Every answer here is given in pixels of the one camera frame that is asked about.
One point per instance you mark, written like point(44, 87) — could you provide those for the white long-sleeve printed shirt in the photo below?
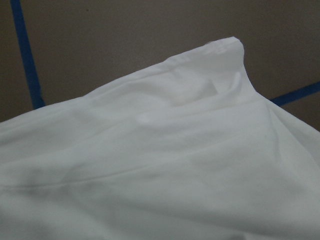
point(185, 149)

